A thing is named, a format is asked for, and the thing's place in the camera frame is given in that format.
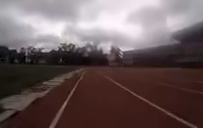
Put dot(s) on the red running track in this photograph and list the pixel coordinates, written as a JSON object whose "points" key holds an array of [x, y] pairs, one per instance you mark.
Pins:
{"points": [[99, 106]]}

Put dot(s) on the grey concrete kerb strip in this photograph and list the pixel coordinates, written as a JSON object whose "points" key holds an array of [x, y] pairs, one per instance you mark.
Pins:
{"points": [[19, 100]]}

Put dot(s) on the dark green grass field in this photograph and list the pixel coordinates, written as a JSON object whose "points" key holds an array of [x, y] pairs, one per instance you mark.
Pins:
{"points": [[15, 78]]}

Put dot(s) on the long grandstand building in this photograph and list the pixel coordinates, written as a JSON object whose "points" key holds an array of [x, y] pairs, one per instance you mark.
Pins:
{"points": [[175, 55]]}

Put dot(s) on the row of trees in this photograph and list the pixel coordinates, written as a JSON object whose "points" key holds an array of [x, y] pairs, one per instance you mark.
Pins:
{"points": [[69, 53]]}

